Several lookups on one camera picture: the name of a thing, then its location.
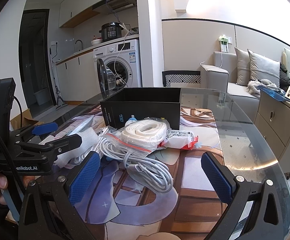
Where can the grey cushion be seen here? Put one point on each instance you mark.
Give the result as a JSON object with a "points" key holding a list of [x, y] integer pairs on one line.
{"points": [[264, 68]]}

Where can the grey furry cloth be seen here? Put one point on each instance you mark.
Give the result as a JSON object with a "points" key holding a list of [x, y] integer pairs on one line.
{"points": [[253, 87]]}

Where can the black patterned chair back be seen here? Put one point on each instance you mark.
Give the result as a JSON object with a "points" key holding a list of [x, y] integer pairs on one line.
{"points": [[181, 78]]}

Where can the white blue plush toy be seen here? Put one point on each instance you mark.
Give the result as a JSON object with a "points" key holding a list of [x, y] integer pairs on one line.
{"points": [[133, 118]]}

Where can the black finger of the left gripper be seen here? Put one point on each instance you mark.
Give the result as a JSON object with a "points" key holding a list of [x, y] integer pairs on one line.
{"points": [[63, 145]]}

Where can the grey range hood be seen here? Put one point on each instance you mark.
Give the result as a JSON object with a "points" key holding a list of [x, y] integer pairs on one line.
{"points": [[111, 6]]}

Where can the black jacket on sofa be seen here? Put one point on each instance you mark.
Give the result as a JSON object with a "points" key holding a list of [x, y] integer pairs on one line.
{"points": [[284, 78]]}

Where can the white bowl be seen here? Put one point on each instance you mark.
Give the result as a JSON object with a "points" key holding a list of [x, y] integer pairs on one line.
{"points": [[96, 41]]}

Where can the red white snack packet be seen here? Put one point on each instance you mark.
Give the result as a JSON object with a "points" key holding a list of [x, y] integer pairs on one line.
{"points": [[182, 140]]}

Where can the floor mop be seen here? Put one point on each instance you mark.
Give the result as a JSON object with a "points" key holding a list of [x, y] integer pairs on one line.
{"points": [[60, 103]]}

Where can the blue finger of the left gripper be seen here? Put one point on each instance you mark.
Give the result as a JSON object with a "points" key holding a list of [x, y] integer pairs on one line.
{"points": [[44, 128]]}

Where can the blue tray on cabinet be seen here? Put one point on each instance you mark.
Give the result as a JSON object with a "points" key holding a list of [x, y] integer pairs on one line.
{"points": [[276, 93]]}

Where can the black pressure cooker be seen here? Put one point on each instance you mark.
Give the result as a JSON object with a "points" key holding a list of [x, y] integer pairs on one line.
{"points": [[110, 31]]}

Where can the brown cardboard box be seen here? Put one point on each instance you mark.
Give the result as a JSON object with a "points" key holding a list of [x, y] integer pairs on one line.
{"points": [[23, 120]]}

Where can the white washing machine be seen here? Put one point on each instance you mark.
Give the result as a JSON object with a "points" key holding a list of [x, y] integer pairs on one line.
{"points": [[118, 65]]}

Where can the black cardboard box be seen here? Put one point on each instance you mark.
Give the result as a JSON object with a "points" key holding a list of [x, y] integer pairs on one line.
{"points": [[141, 103]]}

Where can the white foam piece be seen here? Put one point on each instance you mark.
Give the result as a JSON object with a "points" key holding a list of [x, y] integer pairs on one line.
{"points": [[82, 143]]}

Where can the white wall power strip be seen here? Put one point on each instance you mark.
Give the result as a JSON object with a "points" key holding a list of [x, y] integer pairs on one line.
{"points": [[224, 41]]}

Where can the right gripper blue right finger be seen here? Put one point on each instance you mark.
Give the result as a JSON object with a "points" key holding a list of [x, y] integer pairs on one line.
{"points": [[220, 177]]}

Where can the beige drawer cabinet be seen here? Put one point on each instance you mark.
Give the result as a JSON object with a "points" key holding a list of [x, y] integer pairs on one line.
{"points": [[273, 122]]}

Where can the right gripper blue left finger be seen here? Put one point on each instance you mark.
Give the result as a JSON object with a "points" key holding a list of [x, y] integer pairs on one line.
{"points": [[81, 176]]}

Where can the beige cushion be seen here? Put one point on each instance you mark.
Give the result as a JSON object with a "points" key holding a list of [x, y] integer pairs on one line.
{"points": [[243, 67]]}

